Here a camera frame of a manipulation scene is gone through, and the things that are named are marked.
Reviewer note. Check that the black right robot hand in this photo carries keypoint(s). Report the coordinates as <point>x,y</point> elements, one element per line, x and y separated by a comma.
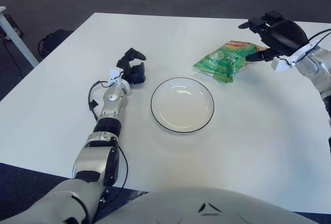
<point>284,36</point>

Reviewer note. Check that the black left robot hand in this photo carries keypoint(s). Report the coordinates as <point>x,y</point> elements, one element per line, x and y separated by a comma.
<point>135,72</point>

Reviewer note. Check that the green potato chips bag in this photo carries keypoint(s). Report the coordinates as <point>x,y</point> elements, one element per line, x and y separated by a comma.
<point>219,63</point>

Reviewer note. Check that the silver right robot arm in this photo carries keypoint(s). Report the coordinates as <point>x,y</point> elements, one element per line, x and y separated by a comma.
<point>318,66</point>

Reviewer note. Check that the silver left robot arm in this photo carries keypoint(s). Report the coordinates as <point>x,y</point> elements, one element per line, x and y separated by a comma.
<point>95,156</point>

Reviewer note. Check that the white plate with black rim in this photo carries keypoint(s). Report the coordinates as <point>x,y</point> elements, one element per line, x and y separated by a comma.
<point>181,105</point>

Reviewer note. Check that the black backpack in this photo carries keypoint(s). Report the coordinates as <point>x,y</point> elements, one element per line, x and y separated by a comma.
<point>54,40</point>

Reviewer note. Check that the white table leg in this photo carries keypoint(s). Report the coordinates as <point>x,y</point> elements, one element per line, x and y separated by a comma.
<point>15,37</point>

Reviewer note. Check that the dark object under side table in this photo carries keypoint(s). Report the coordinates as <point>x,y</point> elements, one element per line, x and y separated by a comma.
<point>13,24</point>

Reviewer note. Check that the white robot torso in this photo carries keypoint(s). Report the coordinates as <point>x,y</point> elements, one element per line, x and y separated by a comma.
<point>181,206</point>

